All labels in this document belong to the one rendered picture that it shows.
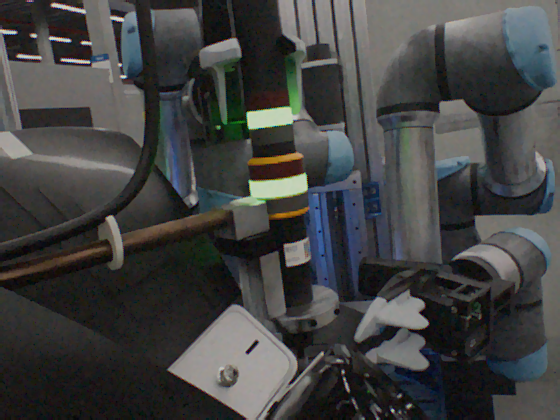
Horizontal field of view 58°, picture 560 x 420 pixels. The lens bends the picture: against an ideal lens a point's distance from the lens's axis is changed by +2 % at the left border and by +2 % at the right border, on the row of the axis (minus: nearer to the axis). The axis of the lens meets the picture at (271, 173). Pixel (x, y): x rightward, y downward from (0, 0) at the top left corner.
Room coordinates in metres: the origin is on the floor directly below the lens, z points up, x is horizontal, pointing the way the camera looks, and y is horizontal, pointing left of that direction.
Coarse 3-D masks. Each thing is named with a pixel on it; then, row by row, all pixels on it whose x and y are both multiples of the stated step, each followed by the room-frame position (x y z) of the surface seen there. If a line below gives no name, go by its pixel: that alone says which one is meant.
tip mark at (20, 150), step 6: (6, 132) 0.40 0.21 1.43; (0, 138) 0.39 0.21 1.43; (6, 138) 0.40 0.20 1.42; (12, 138) 0.40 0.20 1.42; (0, 144) 0.39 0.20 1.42; (6, 144) 0.39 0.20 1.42; (12, 144) 0.39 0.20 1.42; (18, 144) 0.40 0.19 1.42; (6, 150) 0.38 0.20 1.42; (12, 150) 0.39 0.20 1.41; (18, 150) 0.39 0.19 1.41; (24, 150) 0.39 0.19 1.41; (12, 156) 0.38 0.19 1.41; (18, 156) 0.38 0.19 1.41
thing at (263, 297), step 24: (240, 216) 0.33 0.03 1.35; (264, 216) 0.35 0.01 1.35; (240, 240) 0.34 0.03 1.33; (264, 240) 0.34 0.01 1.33; (240, 264) 0.36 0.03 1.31; (264, 264) 0.34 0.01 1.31; (264, 288) 0.34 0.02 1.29; (264, 312) 0.34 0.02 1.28; (288, 312) 0.35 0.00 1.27; (312, 312) 0.35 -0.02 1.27; (336, 312) 0.36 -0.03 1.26
